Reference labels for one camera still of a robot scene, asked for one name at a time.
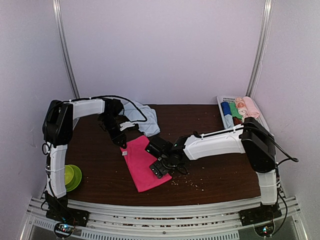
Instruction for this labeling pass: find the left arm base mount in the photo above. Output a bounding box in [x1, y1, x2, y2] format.
[45, 205, 90, 227]

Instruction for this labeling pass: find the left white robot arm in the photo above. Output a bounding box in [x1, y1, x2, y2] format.
[42, 98, 127, 199]

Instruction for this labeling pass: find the green plate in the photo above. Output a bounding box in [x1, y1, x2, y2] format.
[65, 164, 82, 192]

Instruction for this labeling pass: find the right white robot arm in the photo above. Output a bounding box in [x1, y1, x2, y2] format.
[145, 117, 278, 221]

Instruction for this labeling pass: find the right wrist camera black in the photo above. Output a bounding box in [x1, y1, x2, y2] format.
[145, 136, 173, 159]

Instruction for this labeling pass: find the light pink rolled towel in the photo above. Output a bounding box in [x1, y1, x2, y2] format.
[243, 96, 260, 119]

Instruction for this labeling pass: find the cartoon print rolled towel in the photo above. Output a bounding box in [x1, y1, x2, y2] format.
[234, 97, 248, 118]

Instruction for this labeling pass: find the white plastic basket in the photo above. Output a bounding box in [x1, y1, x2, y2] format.
[216, 95, 271, 133]

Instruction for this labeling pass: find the right aluminium post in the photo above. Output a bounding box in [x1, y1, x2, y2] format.
[245, 0, 274, 98]

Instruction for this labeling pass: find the left aluminium post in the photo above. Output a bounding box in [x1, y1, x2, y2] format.
[52, 0, 80, 98]

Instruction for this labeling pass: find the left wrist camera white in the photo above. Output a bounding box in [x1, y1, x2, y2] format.
[119, 121, 139, 132]

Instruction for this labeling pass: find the aluminium post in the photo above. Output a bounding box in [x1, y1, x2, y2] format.
[245, 0, 274, 98]
[52, 0, 80, 98]

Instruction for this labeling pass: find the aluminium front rail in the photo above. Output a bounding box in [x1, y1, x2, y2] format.
[18, 197, 310, 240]

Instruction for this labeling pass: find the magenta pink towel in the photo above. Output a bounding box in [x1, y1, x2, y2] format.
[120, 135, 172, 193]

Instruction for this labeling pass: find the green rolled towel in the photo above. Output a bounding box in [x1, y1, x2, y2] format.
[228, 102, 243, 120]

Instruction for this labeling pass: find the light blue rolled towel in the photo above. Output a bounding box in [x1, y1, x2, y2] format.
[223, 115, 235, 129]

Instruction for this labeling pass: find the green bowl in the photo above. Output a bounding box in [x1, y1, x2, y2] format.
[64, 165, 75, 188]

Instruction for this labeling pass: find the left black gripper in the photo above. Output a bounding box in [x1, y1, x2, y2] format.
[99, 114, 127, 149]

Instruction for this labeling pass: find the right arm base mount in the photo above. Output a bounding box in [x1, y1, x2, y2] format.
[238, 203, 282, 226]

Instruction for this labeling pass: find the dark red rolled towel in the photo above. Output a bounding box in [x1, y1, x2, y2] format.
[232, 117, 244, 126]

